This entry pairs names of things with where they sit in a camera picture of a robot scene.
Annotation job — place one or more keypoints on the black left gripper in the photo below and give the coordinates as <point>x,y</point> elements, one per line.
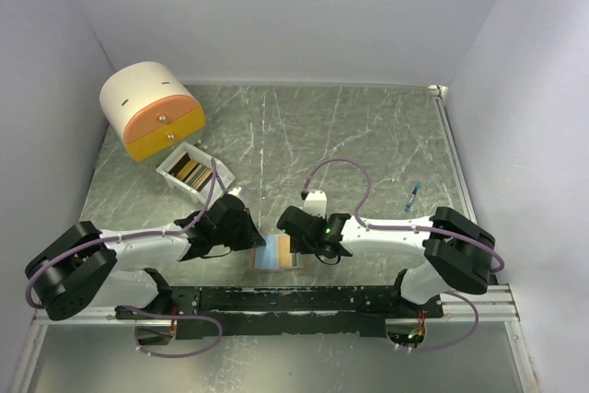
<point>251,236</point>

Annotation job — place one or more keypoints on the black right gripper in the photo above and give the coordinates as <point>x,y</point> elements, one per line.
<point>299,246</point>

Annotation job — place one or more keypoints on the gold black-stripe credit card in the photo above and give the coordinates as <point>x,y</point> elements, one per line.
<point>287,259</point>

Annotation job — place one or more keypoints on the pink blue card holder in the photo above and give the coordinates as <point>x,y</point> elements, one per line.
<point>265,257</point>

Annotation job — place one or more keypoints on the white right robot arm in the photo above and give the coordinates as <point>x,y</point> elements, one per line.
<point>456,253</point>

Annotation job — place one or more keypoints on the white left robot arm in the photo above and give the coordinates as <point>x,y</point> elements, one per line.
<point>89,267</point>

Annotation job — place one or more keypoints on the yellow credit card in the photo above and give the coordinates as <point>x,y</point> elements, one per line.
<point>192,173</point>

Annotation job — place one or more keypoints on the white card tray box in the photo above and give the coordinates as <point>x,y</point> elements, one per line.
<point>225,177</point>

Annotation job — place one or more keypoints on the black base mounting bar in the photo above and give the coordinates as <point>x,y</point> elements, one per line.
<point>273,311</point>

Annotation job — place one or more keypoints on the blue pen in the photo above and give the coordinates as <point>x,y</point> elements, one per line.
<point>413,196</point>

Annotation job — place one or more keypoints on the cream drawer cabinet orange fronts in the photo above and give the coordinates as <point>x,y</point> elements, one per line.
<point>150,110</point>

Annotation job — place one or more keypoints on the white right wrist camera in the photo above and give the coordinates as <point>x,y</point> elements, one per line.
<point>315,203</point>

